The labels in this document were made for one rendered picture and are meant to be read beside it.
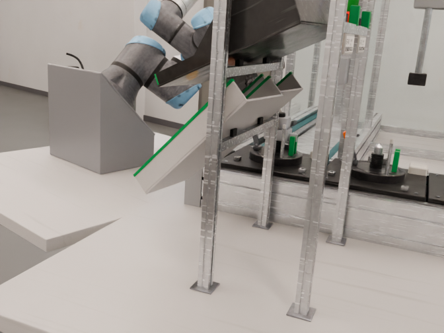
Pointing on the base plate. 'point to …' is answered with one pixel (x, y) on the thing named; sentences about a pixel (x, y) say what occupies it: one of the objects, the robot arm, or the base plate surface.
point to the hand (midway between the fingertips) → (281, 121)
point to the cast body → (285, 128)
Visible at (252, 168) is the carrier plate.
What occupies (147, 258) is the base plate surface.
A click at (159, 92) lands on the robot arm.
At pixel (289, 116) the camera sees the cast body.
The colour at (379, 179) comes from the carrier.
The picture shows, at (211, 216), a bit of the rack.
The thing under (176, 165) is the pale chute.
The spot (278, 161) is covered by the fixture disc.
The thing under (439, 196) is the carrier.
